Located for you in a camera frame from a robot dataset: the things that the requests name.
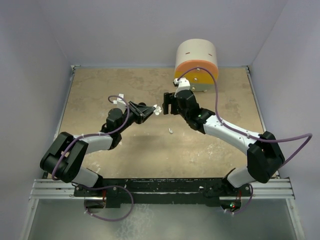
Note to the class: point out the aluminium frame rail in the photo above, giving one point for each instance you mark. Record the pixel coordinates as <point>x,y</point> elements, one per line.
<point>276,188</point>

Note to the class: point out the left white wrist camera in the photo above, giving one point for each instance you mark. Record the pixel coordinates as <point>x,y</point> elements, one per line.
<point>119,102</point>

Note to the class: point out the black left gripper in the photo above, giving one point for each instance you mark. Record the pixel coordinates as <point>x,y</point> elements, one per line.
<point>147,111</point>

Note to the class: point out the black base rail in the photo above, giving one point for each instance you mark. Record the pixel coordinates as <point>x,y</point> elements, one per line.
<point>208,191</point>

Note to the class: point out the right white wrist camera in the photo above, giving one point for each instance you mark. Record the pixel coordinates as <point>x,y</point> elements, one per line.
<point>181,84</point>

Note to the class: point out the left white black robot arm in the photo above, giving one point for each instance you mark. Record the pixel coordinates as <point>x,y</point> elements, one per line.
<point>63,160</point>

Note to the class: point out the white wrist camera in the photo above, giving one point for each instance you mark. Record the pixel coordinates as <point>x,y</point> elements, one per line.
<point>119,102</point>
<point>181,84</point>

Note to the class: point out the white round drawer cabinet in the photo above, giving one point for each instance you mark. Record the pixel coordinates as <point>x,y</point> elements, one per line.
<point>196,60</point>

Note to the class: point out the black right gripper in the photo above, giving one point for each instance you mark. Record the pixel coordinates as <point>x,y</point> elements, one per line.
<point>169,99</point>

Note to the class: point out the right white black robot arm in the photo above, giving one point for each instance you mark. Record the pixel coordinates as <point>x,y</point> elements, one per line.
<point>264,156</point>

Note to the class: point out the white round earbud case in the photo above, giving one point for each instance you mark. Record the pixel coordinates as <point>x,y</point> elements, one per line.
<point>157,110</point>

